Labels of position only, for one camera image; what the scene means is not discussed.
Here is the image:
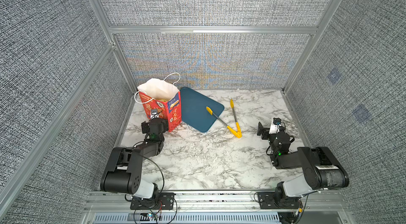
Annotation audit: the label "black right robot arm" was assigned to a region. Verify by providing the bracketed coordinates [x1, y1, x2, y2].
[257, 118, 350, 204]

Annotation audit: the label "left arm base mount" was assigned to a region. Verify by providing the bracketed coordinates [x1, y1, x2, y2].
[130, 192, 176, 210]

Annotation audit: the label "teal plastic tray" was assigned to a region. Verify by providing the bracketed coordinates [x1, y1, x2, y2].
[180, 87, 225, 133]

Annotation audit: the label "aluminium front rail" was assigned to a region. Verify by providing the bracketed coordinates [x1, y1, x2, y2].
[80, 190, 355, 224]

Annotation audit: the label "red paper gift bag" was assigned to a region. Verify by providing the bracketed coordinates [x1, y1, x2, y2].
[134, 72, 182, 132]

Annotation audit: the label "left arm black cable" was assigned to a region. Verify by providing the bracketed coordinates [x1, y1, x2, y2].
[133, 152, 178, 224]

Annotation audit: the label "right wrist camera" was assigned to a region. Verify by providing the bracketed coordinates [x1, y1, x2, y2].
[269, 117, 282, 134]

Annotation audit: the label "aluminium enclosure frame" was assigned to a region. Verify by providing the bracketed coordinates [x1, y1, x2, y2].
[1, 0, 338, 219]

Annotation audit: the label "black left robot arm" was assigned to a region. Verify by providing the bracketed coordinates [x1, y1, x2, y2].
[100, 118, 169, 200]

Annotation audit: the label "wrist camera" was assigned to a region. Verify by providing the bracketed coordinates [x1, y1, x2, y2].
[269, 117, 282, 134]
[150, 109, 160, 120]

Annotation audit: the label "yellow metal tongs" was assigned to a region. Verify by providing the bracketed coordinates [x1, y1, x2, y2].
[206, 99, 242, 138]

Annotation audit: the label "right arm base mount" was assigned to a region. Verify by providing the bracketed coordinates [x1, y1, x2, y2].
[254, 192, 302, 210]

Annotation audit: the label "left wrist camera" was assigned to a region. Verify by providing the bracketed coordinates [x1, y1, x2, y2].
[150, 109, 160, 120]

